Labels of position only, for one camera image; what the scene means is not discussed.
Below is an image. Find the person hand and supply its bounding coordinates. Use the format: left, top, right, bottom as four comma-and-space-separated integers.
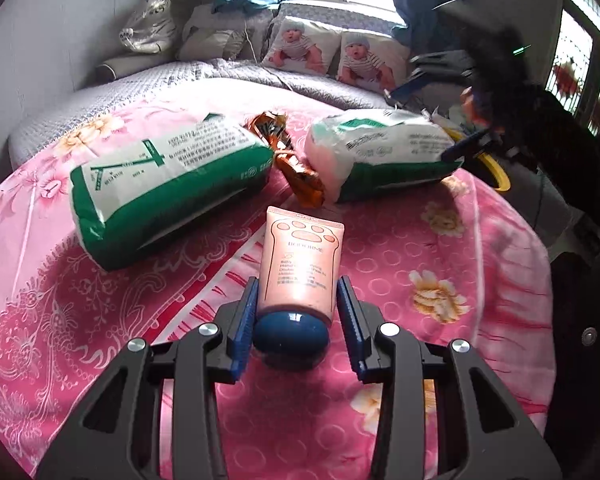
460, 84, 493, 128

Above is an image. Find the baby print pillow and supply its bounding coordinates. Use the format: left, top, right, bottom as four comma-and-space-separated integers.
337, 29, 411, 94
261, 16, 342, 76

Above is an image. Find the grey quilted sofa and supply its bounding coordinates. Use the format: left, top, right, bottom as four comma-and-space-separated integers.
7, 0, 432, 172

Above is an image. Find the grey cushion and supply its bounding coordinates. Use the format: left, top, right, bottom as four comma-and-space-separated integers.
176, 3, 275, 62

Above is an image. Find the left baby print pillow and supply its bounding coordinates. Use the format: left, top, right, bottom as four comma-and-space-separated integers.
261, 16, 342, 76

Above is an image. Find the tiger toy in plastic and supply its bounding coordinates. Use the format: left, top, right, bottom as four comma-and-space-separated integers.
119, 0, 178, 54

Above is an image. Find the pink cream tube blue cap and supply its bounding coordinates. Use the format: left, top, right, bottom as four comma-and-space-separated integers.
253, 206, 344, 370

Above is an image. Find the orange snack bag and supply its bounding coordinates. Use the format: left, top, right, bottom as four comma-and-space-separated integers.
244, 112, 325, 208

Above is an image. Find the black bin with yellow rim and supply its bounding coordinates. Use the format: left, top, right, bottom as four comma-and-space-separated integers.
463, 153, 510, 194

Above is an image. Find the grey rolled pillow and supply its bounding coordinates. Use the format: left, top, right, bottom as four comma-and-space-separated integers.
94, 52, 174, 84

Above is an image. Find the pink floral table cloth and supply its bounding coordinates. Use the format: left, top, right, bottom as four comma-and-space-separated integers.
0, 100, 555, 479

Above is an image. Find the right baby print pillow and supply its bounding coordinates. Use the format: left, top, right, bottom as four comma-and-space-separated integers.
337, 29, 411, 94

